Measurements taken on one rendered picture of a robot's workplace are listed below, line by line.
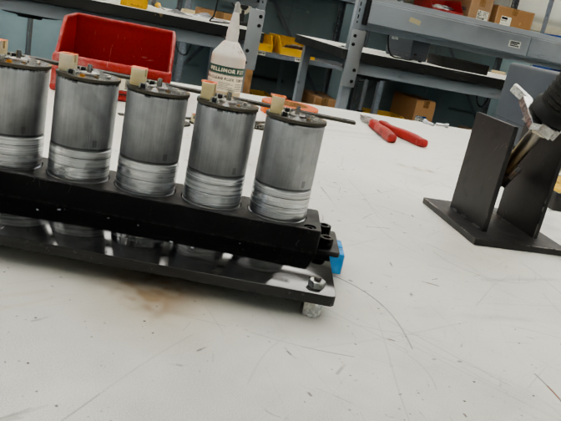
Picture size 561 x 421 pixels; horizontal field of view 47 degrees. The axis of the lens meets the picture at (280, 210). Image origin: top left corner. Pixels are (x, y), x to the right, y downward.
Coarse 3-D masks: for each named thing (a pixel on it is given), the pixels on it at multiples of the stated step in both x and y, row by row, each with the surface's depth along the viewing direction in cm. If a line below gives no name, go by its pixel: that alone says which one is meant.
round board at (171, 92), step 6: (132, 84) 25; (144, 84) 25; (150, 84) 26; (156, 84) 27; (138, 90) 25; (144, 90) 25; (150, 90) 25; (162, 90) 26; (168, 90) 25; (174, 90) 26; (180, 90) 26; (162, 96) 25; (168, 96) 25; (174, 96) 25; (180, 96) 25; (186, 96) 26
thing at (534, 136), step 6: (528, 132) 37; (534, 132) 36; (522, 138) 37; (528, 138) 37; (534, 138) 37; (540, 138) 37; (522, 144) 37; (528, 144) 37; (534, 144) 37; (516, 150) 38; (522, 150) 37; (528, 150) 37; (510, 156) 38; (516, 156) 38; (522, 156) 38; (510, 162) 38; (516, 162) 38; (510, 168) 39; (504, 174) 39
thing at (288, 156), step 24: (264, 144) 26; (288, 144) 25; (312, 144) 26; (264, 168) 26; (288, 168) 26; (312, 168) 26; (264, 192) 26; (288, 192) 26; (264, 216) 26; (288, 216) 26
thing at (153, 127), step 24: (144, 96) 25; (144, 120) 25; (168, 120) 25; (120, 144) 26; (144, 144) 25; (168, 144) 26; (120, 168) 26; (144, 168) 26; (168, 168) 26; (144, 192) 26; (168, 192) 27
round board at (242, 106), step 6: (198, 96) 26; (216, 96) 27; (222, 96) 27; (204, 102) 25; (210, 102) 25; (216, 102) 25; (240, 102) 27; (246, 102) 26; (222, 108) 25; (228, 108) 25; (234, 108) 25; (240, 108) 25; (246, 108) 26; (252, 108) 26; (258, 108) 26
